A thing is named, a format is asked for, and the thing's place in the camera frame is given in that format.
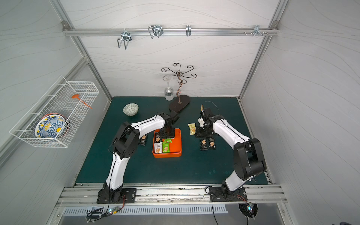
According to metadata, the black cookie packet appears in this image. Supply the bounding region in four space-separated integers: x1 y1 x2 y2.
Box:
139 135 147 146
200 139 208 151
208 138 216 150
154 133 162 143

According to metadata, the yellow cookie packet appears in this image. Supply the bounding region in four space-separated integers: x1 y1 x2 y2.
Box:
188 123 196 136

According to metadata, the small metal hook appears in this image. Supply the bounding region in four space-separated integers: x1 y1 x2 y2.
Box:
186 25 191 37

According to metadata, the aluminium top rail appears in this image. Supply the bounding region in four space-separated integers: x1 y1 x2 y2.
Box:
63 27 279 37

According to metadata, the white vented cable duct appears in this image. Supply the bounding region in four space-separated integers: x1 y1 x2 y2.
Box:
63 204 228 216

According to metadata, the blue yellow patterned plate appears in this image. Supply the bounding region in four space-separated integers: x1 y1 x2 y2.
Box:
34 113 66 138

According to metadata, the green patterned bowl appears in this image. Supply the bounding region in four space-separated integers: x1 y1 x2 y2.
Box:
123 103 139 116

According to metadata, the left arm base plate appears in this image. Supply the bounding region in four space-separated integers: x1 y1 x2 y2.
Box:
96 188 137 204

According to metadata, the white wire basket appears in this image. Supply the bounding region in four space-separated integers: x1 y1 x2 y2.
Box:
10 76 99 148

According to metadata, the metal bracket hook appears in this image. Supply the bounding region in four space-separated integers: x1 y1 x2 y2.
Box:
244 25 268 37

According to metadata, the metal double hook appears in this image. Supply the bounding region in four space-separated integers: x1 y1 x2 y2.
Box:
117 29 132 50

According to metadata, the dark metal cup stand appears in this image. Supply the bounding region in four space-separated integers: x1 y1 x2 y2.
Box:
161 62 197 113

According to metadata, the orange storage box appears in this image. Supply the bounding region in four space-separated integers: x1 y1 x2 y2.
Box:
152 128 182 158

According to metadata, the clear wine glass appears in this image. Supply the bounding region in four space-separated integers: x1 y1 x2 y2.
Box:
163 76 174 101

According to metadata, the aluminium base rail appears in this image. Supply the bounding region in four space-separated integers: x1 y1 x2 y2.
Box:
56 183 287 207

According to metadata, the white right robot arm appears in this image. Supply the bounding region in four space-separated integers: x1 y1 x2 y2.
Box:
196 108 267 194

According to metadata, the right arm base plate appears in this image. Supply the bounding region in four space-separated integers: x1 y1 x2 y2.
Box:
205 185 248 202

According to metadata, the white cookie packet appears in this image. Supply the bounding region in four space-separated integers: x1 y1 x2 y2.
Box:
154 142 162 154

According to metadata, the metal loop hook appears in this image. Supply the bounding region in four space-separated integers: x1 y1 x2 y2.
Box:
148 25 164 39

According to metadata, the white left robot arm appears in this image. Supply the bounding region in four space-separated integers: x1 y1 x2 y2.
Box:
103 111 179 195

